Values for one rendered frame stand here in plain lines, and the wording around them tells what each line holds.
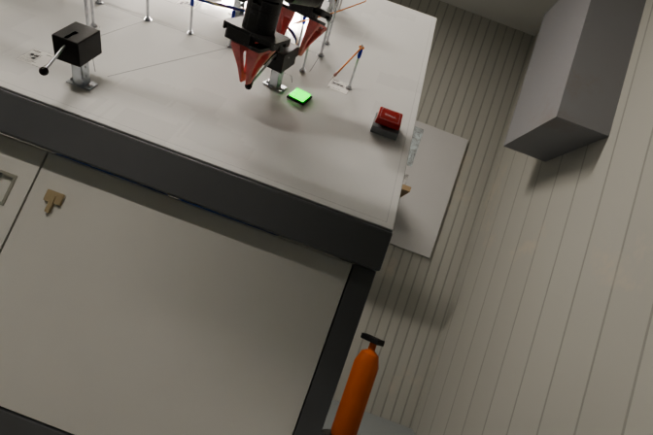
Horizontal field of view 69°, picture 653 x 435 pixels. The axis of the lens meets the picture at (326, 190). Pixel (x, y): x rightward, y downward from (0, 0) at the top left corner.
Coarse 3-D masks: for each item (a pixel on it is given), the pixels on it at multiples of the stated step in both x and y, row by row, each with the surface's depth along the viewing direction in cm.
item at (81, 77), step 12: (72, 24) 80; (84, 24) 80; (60, 36) 76; (72, 36) 77; (84, 36) 78; (96, 36) 80; (60, 48) 76; (72, 48) 77; (84, 48) 78; (96, 48) 81; (72, 60) 78; (84, 60) 79; (48, 72) 74; (72, 72) 82; (84, 72) 83; (84, 84) 84; (96, 84) 85
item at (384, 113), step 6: (384, 108) 98; (378, 114) 96; (384, 114) 96; (390, 114) 97; (396, 114) 97; (378, 120) 95; (384, 120) 94; (390, 120) 95; (396, 120) 95; (390, 126) 95; (396, 126) 95
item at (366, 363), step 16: (368, 336) 243; (368, 352) 240; (352, 368) 241; (368, 368) 236; (352, 384) 236; (368, 384) 236; (352, 400) 234; (336, 416) 236; (352, 416) 232; (336, 432) 232; (352, 432) 232
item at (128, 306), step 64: (64, 192) 80; (128, 192) 80; (0, 256) 78; (64, 256) 78; (128, 256) 78; (192, 256) 79; (256, 256) 79; (320, 256) 79; (0, 320) 76; (64, 320) 76; (128, 320) 77; (192, 320) 77; (256, 320) 77; (320, 320) 78; (0, 384) 75; (64, 384) 75; (128, 384) 75; (192, 384) 75; (256, 384) 76
